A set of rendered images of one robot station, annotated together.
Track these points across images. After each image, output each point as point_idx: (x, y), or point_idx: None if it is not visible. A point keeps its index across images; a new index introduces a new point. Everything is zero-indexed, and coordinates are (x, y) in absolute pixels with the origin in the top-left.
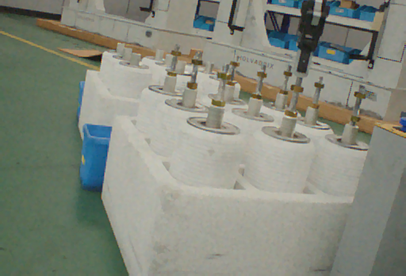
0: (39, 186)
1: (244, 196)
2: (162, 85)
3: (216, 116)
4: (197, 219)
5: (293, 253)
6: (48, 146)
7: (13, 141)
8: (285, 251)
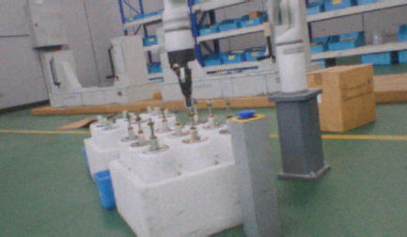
0: (78, 219)
1: (181, 178)
2: None
3: (154, 144)
4: (162, 197)
5: (221, 197)
6: (76, 196)
7: (52, 201)
8: (215, 197)
